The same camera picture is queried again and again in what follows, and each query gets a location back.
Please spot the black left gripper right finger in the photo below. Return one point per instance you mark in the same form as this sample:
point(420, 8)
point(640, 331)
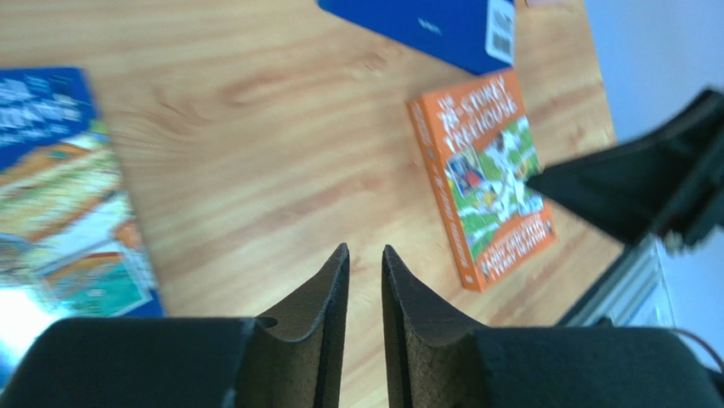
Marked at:
point(431, 352)

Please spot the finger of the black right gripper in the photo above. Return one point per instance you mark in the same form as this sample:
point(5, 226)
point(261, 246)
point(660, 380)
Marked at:
point(669, 181)

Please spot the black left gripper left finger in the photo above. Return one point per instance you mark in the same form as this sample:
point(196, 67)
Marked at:
point(293, 351)

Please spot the orange 78-storey treehouse book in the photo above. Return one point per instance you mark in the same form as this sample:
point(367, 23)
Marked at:
point(479, 153)

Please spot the blue 91-storey treehouse book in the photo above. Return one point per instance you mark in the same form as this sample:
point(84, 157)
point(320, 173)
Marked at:
point(70, 243)

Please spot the pink cube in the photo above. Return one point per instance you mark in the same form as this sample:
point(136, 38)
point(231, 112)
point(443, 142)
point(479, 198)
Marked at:
point(543, 3)

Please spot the blue file folder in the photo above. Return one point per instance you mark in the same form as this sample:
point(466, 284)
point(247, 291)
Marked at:
point(477, 36)

